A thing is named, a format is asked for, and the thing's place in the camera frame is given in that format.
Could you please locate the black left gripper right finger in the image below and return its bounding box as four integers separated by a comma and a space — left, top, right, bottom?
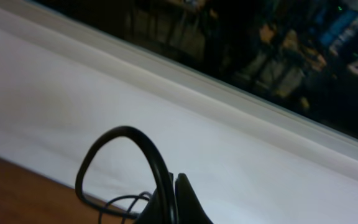
175, 173, 213, 224

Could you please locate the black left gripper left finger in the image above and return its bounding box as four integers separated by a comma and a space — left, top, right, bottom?
134, 171, 175, 224

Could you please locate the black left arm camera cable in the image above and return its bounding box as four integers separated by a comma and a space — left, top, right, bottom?
75, 125, 180, 224

